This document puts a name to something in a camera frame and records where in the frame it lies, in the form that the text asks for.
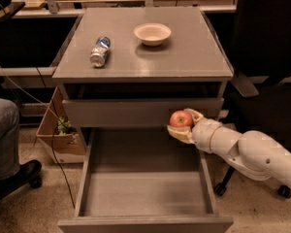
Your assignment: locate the black shoe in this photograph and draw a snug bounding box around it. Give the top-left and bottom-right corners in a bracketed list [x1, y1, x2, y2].
[0, 160, 42, 200]

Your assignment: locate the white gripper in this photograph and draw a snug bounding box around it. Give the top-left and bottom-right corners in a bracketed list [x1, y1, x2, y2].
[167, 108, 222, 153]

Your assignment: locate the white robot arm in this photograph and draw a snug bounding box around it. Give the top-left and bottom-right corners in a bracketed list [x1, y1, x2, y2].
[167, 109, 291, 189]

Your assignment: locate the green item in box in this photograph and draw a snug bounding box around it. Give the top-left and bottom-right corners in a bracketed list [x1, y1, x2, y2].
[57, 116, 72, 135]

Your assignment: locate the crushed silver blue can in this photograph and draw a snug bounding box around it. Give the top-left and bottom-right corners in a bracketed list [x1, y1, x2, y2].
[90, 36, 111, 68]

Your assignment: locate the grey drawer cabinet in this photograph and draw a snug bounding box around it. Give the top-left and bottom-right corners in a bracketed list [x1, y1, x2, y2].
[52, 7, 233, 146]

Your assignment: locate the open middle drawer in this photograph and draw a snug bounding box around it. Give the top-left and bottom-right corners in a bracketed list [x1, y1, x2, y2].
[58, 129, 233, 233]

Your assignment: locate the cardboard box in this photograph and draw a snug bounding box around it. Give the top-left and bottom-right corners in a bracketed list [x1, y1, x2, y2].
[36, 87, 85, 164]

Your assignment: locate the person leg in jeans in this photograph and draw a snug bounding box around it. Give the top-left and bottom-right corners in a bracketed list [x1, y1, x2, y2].
[0, 98, 20, 181]

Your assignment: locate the grey top drawer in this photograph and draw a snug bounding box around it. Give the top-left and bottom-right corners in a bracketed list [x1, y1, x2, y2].
[62, 98, 223, 128]

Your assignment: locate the black office chair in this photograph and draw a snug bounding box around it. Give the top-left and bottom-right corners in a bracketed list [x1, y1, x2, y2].
[206, 0, 291, 198]

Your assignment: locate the white paper bowl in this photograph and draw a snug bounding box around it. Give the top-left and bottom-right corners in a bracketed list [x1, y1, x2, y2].
[134, 23, 172, 47]

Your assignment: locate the black cable on floor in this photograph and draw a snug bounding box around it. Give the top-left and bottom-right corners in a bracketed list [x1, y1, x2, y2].
[35, 65, 77, 210]

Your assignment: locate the red apple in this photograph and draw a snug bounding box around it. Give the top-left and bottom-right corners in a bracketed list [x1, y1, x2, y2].
[169, 111, 193, 127]

